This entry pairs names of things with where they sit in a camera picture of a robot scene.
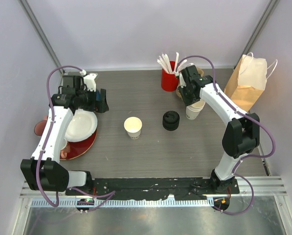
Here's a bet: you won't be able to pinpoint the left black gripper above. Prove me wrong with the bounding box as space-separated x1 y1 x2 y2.
76 86 109 113

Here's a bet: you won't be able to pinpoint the stack of black cup lids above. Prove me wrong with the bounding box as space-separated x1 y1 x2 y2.
162 111 180 131

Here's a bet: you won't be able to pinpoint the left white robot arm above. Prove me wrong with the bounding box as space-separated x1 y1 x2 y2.
20 73 109 195

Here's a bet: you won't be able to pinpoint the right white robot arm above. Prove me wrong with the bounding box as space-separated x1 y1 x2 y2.
178 65 260 193

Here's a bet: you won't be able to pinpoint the stack of white paper cups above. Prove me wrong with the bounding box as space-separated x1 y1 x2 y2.
185 99 205 120

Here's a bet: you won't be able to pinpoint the red straw holder cup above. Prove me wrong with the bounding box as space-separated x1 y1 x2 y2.
161 69 179 92

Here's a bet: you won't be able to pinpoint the brown cardboard cup carrier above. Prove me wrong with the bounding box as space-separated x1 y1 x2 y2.
176 67 204 99

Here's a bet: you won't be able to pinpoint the white paper plate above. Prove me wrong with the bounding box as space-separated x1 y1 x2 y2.
65 109 98 142

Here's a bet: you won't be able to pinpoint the white wrapped straws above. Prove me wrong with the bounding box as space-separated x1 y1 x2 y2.
157 52 187 74

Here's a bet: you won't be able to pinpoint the red round plate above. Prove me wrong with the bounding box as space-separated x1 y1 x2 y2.
60 130 97 161

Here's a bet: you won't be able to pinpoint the brown paper bag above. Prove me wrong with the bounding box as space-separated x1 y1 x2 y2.
225 52 278 112

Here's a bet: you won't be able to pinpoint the pink plastic cup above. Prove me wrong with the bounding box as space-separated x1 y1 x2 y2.
34 116 48 136

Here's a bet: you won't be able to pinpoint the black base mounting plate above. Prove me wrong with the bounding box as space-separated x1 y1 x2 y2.
79 177 240 201

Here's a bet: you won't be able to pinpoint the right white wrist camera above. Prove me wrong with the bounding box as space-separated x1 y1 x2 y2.
174 71 187 88

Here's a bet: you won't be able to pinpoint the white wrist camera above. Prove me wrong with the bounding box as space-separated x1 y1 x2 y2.
79 70 98 92
174 71 187 88

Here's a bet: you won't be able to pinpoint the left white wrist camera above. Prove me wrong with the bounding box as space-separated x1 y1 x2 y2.
79 70 98 92

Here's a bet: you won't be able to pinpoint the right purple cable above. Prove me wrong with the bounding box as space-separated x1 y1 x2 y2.
179 55 276 215

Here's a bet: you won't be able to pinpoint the purple cable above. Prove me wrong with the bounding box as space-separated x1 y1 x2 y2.
179 55 276 215
37 65 116 208

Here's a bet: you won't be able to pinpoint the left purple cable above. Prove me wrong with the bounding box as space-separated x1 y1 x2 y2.
37 65 116 208

